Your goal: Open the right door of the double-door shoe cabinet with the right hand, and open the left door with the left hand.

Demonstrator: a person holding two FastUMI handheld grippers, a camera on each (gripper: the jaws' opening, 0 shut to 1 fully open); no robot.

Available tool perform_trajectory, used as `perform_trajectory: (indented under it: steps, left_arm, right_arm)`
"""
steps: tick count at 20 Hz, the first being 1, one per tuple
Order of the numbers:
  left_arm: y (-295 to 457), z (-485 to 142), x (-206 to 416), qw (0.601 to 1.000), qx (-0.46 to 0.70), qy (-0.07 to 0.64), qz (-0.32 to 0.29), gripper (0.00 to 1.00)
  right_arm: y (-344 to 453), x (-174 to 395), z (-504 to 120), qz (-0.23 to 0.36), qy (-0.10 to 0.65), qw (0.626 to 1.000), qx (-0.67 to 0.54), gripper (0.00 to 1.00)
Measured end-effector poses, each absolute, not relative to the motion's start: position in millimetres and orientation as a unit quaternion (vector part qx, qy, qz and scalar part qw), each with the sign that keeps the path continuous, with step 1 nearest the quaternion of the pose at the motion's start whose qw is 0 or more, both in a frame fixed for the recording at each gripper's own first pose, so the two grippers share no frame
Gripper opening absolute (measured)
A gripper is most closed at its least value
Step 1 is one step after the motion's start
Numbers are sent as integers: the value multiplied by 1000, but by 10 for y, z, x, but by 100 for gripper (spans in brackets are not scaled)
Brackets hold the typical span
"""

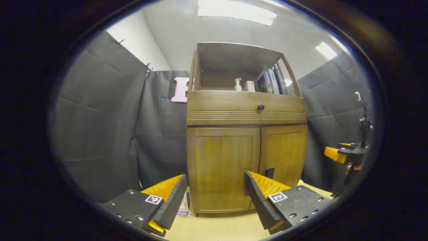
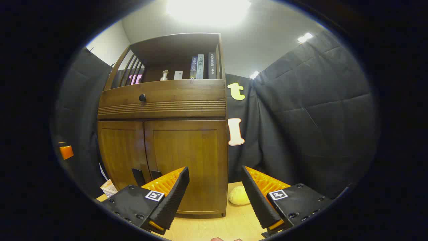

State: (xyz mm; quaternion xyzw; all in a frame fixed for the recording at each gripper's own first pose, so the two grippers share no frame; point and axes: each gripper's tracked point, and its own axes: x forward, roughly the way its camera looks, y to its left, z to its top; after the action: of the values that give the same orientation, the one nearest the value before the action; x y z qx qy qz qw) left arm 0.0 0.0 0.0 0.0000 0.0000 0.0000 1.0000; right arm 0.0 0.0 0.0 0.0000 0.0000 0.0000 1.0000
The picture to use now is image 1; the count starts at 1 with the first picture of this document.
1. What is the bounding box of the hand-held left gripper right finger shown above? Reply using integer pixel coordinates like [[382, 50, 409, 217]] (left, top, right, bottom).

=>
[[244, 171, 333, 235]]

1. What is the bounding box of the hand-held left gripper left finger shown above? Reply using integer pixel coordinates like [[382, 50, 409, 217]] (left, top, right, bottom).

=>
[[100, 174, 188, 237]]

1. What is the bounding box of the wooden shoe cabinet door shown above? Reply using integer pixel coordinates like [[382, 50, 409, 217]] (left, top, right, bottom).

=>
[[249, 126, 308, 210], [187, 127, 261, 213]]

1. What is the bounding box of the wooden double-door shoe cabinet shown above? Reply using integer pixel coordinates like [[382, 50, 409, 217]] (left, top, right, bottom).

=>
[[186, 42, 308, 217]]

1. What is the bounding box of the wooden cabinet drawer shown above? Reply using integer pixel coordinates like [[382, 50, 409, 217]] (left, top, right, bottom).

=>
[[187, 90, 306, 114]]

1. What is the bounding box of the stack of flat books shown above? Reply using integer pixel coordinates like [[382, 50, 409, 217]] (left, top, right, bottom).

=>
[[177, 191, 192, 217]]

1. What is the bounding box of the dark upright book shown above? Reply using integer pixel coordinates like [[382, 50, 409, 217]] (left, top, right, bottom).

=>
[[274, 68, 289, 95], [256, 71, 271, 94]]

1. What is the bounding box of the grey spine upright book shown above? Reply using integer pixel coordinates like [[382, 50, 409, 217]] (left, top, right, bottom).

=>
[[267, 69, 280, 94]]

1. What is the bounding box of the small ceiling light panel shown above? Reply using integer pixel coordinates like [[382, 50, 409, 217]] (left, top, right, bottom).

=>
[[315, 42, 337, 61]]

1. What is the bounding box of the black backdrop cloth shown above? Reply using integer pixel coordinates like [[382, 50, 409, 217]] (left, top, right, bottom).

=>
[[50, 30, 375, 205]]

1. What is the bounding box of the large ceiling light panel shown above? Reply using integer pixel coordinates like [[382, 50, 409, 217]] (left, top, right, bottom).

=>
[[197, 0, 277, 26]]

